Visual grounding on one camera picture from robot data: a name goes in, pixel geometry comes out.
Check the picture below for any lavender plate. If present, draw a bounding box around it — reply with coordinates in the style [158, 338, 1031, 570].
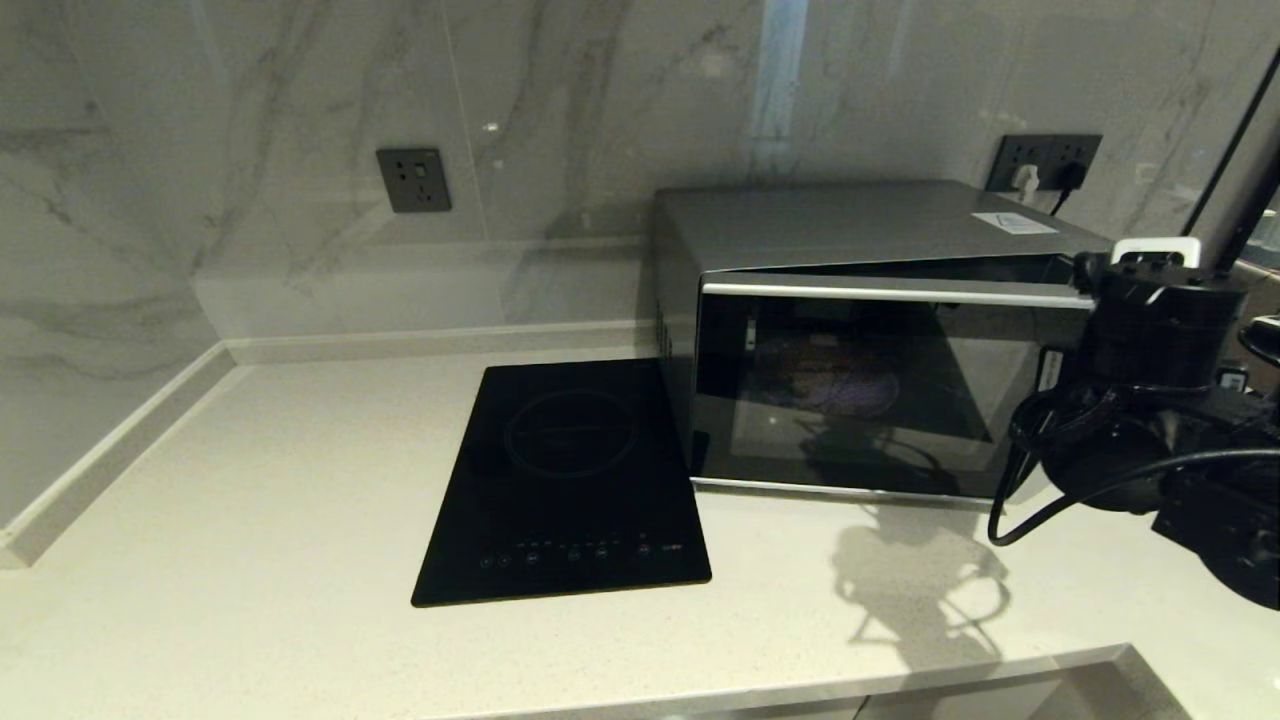
[755, 335, 901, 421]

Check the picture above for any silver microwave oven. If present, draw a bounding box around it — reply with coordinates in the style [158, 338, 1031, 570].
[652, 181, 1116, 481]

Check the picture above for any black power plug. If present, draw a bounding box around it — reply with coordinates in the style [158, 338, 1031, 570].
[1052, 162, 1089, 215]

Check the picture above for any white sticker label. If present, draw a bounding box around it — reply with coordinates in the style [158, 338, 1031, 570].
[971, 211, 1059, 236]

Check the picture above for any black induction cooktop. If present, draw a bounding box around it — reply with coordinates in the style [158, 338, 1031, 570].
[411, 360, 713, 608]

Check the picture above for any dark vertical frame post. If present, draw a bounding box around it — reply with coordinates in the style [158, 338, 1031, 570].
[1180, 45, 1280, 276]

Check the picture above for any grey double wall socket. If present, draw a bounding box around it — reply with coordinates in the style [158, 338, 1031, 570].
[988, 134, 1104, 193]

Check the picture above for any grey single wall socket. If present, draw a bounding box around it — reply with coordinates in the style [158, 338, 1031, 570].
[376, 148, 452, 214]

